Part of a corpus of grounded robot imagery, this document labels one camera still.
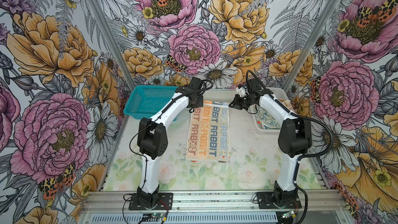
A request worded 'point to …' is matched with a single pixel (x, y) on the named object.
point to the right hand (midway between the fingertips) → (230, 108)
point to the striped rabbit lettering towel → (209, 132)
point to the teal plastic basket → (145, 101)
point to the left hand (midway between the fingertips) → (196, 107)
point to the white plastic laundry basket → (281, 94)
